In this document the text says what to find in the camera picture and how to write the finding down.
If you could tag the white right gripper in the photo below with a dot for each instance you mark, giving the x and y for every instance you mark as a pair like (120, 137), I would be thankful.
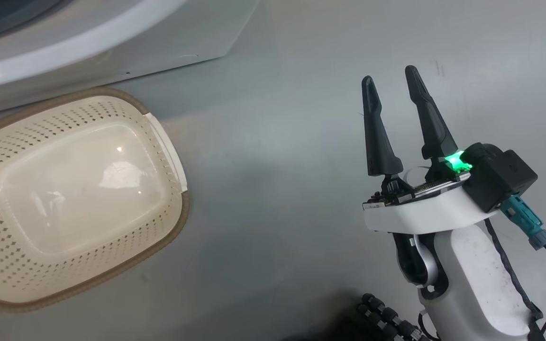
(424, 213)

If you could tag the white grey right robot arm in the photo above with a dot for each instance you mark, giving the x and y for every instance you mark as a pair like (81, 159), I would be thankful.
(477, 279)

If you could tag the white washing machine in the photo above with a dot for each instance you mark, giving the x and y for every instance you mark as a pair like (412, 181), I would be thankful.
(168, 33)

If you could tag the cream perforated laundry basket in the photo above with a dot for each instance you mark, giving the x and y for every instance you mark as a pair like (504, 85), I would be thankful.
(78, 189)

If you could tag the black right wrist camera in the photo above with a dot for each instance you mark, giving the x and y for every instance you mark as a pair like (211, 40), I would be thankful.
(500, 177)

